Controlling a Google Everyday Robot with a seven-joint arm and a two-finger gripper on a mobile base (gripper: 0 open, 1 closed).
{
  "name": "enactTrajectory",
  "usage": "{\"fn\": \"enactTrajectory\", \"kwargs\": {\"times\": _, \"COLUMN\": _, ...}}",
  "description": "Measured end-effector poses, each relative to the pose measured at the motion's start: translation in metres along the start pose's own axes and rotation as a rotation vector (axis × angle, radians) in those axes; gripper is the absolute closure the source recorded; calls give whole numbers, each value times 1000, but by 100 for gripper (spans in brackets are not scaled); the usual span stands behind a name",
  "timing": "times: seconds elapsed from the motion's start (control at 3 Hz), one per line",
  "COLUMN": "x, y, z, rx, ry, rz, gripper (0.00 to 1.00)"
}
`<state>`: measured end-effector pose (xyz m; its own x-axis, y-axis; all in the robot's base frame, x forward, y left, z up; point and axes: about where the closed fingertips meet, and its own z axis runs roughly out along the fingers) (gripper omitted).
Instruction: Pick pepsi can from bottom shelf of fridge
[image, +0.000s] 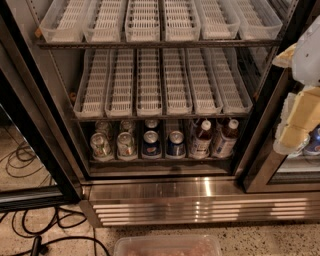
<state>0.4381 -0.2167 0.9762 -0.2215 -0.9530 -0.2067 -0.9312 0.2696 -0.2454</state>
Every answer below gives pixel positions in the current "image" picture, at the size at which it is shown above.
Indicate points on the top shelf tray two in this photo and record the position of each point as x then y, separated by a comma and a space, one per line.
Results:
104, 21

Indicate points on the left tea bottle white cap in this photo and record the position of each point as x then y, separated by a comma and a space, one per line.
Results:
201, 139

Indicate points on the shelf tray one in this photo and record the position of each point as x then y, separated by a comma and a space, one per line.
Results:
63, 21
91, 92

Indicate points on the tea bottle white cap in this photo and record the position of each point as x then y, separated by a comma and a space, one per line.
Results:
226, 138
201, 139

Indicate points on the left glass fridge door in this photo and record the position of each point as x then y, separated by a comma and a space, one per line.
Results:
32, 166

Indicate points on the top shelf tray six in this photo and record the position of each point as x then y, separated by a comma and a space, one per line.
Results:
258, 20

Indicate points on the middle shelf tray six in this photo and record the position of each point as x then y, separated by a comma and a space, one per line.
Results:
234, 95

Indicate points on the shelf tray three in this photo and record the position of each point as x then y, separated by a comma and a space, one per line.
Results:
149, 96
142, 22

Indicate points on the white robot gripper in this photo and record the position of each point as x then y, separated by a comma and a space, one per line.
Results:
308, 58

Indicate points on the right glass fridge door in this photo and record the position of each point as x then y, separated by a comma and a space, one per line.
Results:
269, 171

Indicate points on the top shelf tray four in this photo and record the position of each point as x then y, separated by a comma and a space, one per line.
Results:
181, 20

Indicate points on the middle shelf tray two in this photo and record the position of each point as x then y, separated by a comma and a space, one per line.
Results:
119, 99

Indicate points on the shelf tray six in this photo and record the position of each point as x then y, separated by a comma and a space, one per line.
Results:
258, 20
234, 95

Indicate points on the pepsi can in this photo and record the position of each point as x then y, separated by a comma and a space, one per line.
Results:
313, 147
152, 125
151, 147
176, 145

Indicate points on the top shelf tray five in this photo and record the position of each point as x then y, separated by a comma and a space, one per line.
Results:
218, 19

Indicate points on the green soda can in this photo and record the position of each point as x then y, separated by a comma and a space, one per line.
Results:
127, 126
126, 148
104, 127
101, 147

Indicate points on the top shelf tray one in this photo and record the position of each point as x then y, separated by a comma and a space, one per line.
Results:
63, 21

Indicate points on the middle shelf tray one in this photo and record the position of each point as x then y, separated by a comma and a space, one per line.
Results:
91, 92

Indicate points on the glass fridge door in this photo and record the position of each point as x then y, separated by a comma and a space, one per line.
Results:
269, 171
32, 166

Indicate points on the middle shelf tray four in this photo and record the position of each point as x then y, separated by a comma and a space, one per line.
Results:
176, 84

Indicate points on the middle shelf tray five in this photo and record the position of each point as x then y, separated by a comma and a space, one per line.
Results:
206, 97

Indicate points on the shelf tray five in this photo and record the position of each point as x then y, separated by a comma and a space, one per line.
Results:
206, 97
218, 19

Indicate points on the clear plastic bin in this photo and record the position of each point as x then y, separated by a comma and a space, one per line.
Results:
168, 245

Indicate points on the shelf tray two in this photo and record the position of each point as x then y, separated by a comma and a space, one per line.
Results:
119, 99
104, 21

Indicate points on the right tea bottle white cap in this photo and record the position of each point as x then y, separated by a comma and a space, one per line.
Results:
226, 138

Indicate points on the stainless steel fridge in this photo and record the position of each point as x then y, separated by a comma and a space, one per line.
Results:
164, 190

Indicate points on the shelf tray four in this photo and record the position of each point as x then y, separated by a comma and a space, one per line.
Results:
181, 20
176, 84

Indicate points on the rear left green soda can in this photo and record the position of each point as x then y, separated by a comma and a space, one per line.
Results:
104, 127

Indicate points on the front left green soda can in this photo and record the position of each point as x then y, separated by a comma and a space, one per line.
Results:
101, 147

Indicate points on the top shelf tray three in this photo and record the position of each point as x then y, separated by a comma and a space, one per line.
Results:
142, 22

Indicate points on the middle shelf tray three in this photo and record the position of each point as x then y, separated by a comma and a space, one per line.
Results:
149, 96

